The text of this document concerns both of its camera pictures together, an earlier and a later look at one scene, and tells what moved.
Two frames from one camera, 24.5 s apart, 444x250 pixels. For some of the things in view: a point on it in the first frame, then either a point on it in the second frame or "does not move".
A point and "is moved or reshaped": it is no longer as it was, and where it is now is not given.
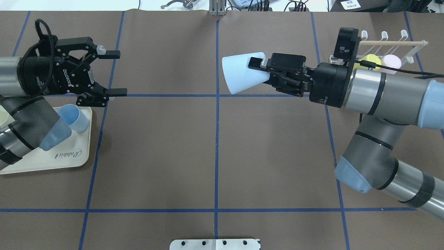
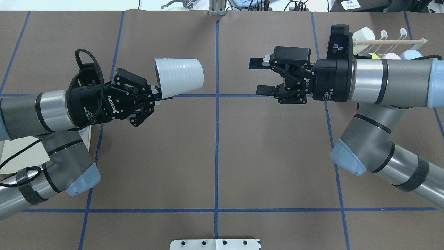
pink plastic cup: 391,60 does not move
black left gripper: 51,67 -> 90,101
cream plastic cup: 5,118 is moved or reshaped
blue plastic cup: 238,76 -> 410,54
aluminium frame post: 216,7 does not move
